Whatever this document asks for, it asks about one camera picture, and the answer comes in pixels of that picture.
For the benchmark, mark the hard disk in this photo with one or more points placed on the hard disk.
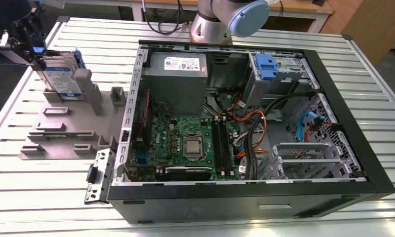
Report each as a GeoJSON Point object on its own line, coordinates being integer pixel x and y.
{"type": "Point", "coordinates": [60, 79]}

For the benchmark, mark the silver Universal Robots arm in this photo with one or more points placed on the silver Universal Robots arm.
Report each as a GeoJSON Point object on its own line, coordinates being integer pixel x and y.
{"type": "Point", "coordinates": [211, 24]}

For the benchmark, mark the grey parts rack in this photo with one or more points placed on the grey parts rack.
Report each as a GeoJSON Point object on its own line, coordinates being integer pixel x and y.
{"type": "Point", "coordinates": [78, 123]}

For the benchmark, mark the grey power supply unit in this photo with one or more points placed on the grey power supply unit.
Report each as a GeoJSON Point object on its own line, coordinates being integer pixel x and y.
{"type": "Point", "coordinates": [173, 93]}

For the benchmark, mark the green motherboard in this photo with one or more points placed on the green motherboard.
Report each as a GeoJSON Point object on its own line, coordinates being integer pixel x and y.
{"type": "Point", "coordinates": [165, 128]}

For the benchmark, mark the blue VGA port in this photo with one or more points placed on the blue VGA port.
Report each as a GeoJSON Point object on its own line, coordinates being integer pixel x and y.
{"type": "Point", "coordinates": [90, 174]}

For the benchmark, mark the silver CPU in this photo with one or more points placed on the silver CPU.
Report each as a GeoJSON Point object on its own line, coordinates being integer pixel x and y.
{"type": "Point", "coordinates": [192, 146]}

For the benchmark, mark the black CPU socket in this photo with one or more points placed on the black CPU socket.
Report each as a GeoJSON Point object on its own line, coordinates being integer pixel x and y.
{"type": "Point", "coordinates": [193, 158]}

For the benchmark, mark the blue plastic drive latch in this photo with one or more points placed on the blue plastic drive latch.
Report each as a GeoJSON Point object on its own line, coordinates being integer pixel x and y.
{"type": "Point", "coordinates": [265, 66]}

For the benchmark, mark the black RAM slot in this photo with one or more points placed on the black RAM slot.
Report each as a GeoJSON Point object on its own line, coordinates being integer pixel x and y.
{"type": "Point", "coordinates": [216, 148]}
{"type": "Point", "coordinates": [227, 148]}

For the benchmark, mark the metal optical drive cage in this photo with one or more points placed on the metal optical drive cage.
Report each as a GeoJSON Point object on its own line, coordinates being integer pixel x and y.
{"type": "Point", "coordinates": [260, 91]}

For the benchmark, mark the black graphics card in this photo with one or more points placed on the black graphics card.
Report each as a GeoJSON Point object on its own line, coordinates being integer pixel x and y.
{"type": "Point", "coordinates": [187, 172]}

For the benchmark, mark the black PC case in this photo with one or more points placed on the black PC case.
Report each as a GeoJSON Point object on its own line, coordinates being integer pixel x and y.
{"type": "Point", "coordinates": [216, 202]}

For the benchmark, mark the brown wooden cabinet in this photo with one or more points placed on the brown wooden cabinet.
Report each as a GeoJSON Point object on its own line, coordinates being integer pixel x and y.
{"type": "Point", "coordinates": [375, 24]}

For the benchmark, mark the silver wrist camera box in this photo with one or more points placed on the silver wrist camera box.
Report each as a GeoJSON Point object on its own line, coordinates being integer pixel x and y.
{"type": "Point", "coordinates": [13, 53]}

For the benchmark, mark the grey metal hinged bracket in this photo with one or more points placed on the grey metal hinged bracket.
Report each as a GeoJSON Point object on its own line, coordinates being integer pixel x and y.
{"type": "Point", "coordinates": [101, 172]}

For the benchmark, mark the wooden desk white frame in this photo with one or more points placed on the wooden desk white frame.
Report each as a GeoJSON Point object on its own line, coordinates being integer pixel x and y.
{"type": "Point", "coordinates": [309, 10]}

